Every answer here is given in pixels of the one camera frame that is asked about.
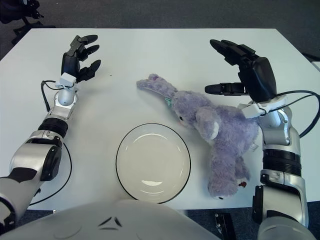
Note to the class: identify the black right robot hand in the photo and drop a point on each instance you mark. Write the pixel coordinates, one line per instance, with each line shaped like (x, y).
(260, 75)

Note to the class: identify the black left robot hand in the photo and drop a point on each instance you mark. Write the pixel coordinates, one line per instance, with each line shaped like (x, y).
(70, 63)

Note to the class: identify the purple plush bunny doll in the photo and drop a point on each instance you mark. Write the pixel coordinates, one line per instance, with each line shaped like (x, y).
(207, 120)

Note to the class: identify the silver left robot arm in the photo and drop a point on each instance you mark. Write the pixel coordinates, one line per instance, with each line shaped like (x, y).
(42, 140)

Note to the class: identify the white plate with black rim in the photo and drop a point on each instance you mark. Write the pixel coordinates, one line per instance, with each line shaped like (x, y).
(153, 162)

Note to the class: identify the white side desk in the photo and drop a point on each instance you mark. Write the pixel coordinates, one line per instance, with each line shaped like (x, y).
(317, 65)

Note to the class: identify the black office chair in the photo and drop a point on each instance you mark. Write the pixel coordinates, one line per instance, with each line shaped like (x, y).
(12, 11)

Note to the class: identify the silver robot torso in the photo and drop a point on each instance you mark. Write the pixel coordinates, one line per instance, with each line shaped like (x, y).
(112, 225)

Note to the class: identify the black bracket under table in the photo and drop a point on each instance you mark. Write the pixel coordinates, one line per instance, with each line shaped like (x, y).
(225, 223)

